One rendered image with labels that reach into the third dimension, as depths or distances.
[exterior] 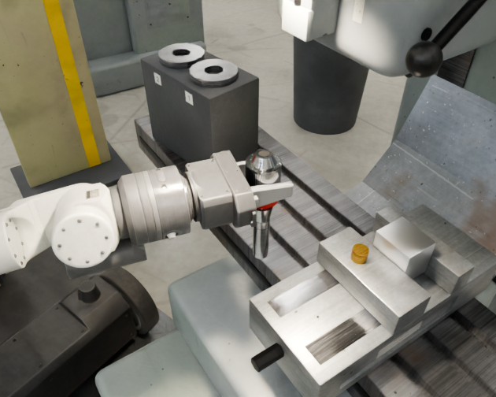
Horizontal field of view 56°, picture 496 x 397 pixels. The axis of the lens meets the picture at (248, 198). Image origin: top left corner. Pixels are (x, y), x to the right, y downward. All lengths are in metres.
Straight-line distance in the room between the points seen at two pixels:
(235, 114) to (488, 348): 0.56
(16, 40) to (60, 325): 1.35
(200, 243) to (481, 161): 1.41
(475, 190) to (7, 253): 0.78
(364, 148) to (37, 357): 2.05
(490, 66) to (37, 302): 1.12
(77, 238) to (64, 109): 1.88
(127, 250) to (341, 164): 2.06
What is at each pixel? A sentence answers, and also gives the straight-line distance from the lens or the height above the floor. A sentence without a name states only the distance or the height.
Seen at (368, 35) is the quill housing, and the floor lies 1.35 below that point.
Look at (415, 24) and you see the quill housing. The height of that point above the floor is 1.37.
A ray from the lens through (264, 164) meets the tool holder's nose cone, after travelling 0.59.
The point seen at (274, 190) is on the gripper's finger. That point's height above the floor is 1.14.
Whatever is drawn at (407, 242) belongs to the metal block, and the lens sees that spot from 0.66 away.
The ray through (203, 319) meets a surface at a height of 0.86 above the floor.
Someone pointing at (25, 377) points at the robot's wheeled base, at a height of 0.59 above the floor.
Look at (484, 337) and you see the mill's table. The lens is 0.78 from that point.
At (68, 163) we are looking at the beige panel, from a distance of 2.53.
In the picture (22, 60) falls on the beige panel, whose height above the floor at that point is 0.66.
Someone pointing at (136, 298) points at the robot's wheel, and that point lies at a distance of 1.22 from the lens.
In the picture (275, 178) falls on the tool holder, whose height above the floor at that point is 1.15.
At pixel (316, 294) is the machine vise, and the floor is 1.01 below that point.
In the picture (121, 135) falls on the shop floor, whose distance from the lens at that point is 2.85.
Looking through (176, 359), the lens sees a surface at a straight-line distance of 0.92.
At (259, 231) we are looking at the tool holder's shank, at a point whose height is 1.05.
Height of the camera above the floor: 1.53
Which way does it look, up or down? 41 degrees down
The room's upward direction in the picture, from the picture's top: straight up
